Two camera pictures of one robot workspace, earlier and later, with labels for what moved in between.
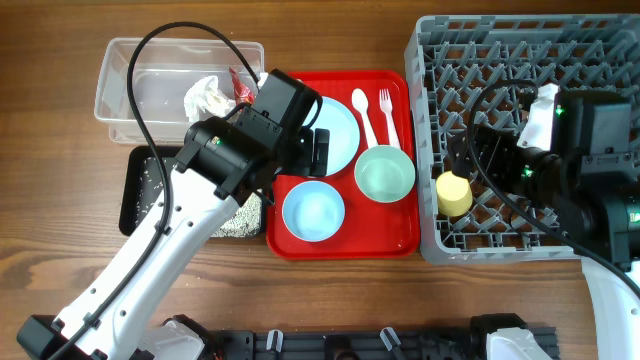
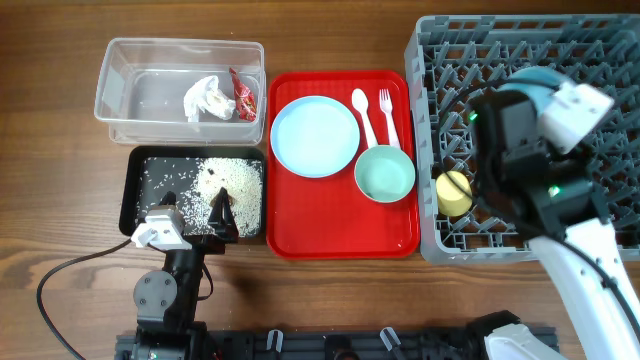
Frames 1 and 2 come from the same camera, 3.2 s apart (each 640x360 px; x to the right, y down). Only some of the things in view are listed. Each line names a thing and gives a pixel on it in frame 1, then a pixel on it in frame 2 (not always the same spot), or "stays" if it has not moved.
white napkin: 205,94 stays
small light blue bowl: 313,211 to 537,93
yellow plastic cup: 455,194 stays
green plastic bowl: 384,174 stays
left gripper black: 301,160 to 224,225
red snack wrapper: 242,94 stays
